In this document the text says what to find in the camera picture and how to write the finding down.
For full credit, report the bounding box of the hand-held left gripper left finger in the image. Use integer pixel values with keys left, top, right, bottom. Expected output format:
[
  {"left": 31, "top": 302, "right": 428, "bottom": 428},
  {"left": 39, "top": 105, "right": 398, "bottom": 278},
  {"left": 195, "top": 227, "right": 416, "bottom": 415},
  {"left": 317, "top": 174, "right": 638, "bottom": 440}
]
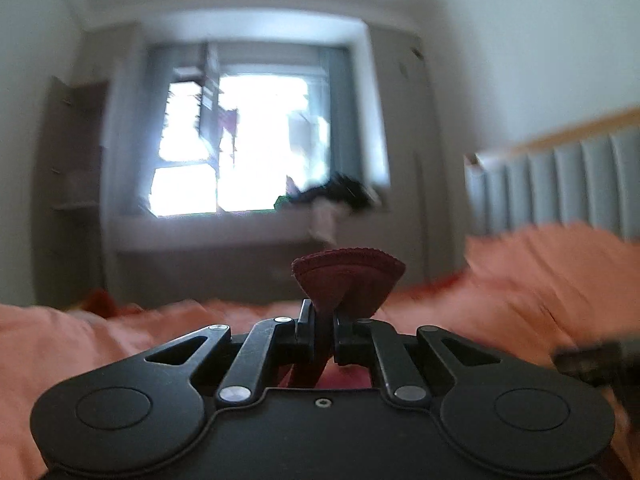
[{"left": 144, "top": 299, "right": 318, "bottom": 407}]

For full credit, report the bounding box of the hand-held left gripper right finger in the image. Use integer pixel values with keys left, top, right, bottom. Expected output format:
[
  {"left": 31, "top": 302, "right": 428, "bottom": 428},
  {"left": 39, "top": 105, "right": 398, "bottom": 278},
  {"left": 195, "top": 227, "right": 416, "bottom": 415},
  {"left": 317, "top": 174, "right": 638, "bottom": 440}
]
[{"left": 333, "top": 308, "right": 503, "bottom": 406}]

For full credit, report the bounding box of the maroon small garment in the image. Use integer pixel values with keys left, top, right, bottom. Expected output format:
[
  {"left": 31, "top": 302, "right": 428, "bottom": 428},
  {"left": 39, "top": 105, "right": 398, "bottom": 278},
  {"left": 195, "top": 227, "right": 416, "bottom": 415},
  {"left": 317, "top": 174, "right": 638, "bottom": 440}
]
[{"left": 291, "top": 247, "right": 407, "bottom": 391}]

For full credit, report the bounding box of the pile of dark clothes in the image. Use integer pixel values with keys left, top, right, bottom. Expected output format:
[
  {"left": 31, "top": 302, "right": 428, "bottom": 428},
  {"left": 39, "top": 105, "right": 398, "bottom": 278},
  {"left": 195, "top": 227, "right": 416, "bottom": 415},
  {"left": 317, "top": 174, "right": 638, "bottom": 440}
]
[{"left": 287, "top": 172, "right": 383, "bottom": 216}]

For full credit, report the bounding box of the white hanging cloth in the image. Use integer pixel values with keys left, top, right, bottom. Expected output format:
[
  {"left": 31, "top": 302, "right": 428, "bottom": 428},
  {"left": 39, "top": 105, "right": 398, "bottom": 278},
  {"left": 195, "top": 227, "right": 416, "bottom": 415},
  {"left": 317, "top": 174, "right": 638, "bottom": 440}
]
[{"left": 307, "top": 200, "right": 343, "bottom": 243}]

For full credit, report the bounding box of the grey window seat cabinet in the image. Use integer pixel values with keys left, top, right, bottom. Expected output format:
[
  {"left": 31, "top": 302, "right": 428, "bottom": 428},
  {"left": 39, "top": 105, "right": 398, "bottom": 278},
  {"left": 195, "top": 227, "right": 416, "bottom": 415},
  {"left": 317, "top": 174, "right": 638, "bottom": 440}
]
[{"left": 107, "top": 205, "right": 431, "bottom": 306}]

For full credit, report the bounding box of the grey padded headboard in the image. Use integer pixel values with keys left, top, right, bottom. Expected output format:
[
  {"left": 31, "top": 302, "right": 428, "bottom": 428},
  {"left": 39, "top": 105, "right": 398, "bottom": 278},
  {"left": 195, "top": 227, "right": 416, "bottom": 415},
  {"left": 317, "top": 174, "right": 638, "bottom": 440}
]
[{"left": 464, "top": 105, "right": 640, "bottom": 241}]

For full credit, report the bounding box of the grey wardrobe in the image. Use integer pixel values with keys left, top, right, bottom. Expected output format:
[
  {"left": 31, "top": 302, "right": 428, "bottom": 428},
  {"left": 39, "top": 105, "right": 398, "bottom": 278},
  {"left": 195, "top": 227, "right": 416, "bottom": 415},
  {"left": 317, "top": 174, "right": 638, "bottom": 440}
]
[{"left": 367, "top": 25, "right": 471, "bottom": 281}]

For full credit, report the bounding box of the teal curtain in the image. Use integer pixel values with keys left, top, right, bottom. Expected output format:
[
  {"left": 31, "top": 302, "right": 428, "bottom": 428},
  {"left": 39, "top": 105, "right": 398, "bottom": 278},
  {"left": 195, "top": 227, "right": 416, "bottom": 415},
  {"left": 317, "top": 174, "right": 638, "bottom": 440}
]
[{"left": 320, "top": 47, "right": 363, "bottom": 181}]

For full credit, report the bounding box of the red cloth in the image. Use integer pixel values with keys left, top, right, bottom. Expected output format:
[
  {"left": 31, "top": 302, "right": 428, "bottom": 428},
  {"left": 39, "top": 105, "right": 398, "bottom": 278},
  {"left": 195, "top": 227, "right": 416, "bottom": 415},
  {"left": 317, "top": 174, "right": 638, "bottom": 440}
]
[{"left": 82, "top": 289, "right": 121, "bottom": 317}]

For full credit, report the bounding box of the bright window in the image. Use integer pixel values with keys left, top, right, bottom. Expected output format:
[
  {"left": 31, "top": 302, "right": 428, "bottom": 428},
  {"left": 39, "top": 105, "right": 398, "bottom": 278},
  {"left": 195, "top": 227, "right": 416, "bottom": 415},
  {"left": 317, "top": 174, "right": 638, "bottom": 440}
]
[{"left": 147, "top": 42, "right": 351, "bottom": 218}]

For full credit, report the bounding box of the hanging purple garment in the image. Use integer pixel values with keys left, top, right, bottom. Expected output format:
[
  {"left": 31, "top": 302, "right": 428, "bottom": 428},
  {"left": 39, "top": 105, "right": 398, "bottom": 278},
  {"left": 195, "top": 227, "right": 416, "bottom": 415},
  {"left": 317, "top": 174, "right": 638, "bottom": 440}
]
[{"left": 217, "top": 107, "right": 241, "bottom": 136}]

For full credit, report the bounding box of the orange bed blanket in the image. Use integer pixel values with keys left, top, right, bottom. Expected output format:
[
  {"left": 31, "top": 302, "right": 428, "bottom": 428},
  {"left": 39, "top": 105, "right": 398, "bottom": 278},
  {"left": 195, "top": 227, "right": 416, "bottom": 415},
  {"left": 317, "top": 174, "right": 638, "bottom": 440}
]
[{"left": 0, "top": 222, "right": 640, "bottom": 480}]

